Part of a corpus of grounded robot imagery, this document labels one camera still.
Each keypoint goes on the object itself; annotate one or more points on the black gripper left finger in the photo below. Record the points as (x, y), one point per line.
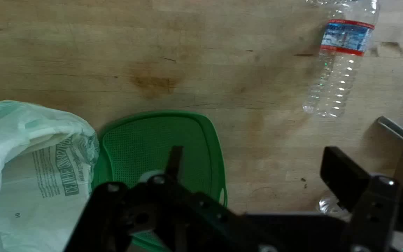
(181, 219)

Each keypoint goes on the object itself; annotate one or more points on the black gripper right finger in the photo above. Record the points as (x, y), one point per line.
(372, 198)

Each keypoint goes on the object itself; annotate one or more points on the green plastic rubbish can lid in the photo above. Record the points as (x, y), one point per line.
(141, 144)

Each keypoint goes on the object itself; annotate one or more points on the white plastic bin liner bag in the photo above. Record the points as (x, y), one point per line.
(47, 165)

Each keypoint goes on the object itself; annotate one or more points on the crushed clear plastic bottle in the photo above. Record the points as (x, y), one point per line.
(330, 204)

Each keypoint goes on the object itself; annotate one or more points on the clear water bottle blue label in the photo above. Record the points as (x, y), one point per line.
(344, 43)

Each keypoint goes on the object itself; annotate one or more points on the grey metal bracket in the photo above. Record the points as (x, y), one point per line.
(391, 124)

